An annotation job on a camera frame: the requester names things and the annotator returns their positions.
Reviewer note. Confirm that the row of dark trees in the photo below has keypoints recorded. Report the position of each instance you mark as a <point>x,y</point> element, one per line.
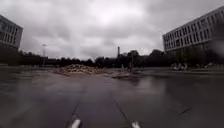
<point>100,62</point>

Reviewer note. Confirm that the tall thin tower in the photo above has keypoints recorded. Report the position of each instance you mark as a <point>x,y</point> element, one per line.
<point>118,51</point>

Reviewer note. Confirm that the wet grey paved plaza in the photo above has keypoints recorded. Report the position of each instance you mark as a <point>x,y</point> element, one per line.
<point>100,100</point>

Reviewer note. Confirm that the robot's own part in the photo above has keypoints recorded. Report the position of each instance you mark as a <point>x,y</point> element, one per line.
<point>75,123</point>
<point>135,124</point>

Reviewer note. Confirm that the lamp pole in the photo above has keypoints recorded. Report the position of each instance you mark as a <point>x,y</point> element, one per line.
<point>43,56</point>

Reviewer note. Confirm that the grey multi-storey building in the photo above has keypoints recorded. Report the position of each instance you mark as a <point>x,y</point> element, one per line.
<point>193,33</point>
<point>10,33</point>

